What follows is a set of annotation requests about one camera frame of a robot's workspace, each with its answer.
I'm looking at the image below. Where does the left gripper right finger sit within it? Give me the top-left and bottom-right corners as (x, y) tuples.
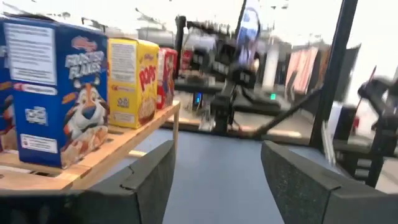
(260, 140), (398, 224)

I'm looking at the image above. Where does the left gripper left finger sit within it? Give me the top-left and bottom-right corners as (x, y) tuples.
(0, 139), (177, 224)

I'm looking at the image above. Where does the yellow Corn Pops cereal box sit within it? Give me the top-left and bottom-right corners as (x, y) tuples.
(107, 37), (160, 130)

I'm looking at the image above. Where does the blue Frosted Flakes cereal box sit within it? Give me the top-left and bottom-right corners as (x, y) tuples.
(0, 37), (18, 154)
(1, 17), (109, 169)

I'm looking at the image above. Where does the red Froot Loops cereal box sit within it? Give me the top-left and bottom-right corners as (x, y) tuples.
(156, 47), (178, 111)

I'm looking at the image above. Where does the slatted wooden shelf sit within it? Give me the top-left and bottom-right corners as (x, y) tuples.
(0, 101), (181, 191)

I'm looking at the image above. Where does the blue-grey table mat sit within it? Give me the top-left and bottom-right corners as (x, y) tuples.
(102, 129), (343, 224)

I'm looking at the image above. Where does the black white air purifier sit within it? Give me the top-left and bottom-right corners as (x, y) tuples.
(328, 102), (358, 141)

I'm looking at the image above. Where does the pink curtain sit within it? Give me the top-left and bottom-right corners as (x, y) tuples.
(284, 46), (321, 94)

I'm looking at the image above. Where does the white column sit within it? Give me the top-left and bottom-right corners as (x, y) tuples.
(262, 45), (280, 91)

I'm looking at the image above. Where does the blue banner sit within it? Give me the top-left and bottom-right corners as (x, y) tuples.
(236, 0), (262, 71)

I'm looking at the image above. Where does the silver mounting bracket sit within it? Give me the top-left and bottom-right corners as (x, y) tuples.
(198, 117), (216, 132)

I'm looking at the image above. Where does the black stand post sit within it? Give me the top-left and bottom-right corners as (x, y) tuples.
(175, 14), (187, 78)

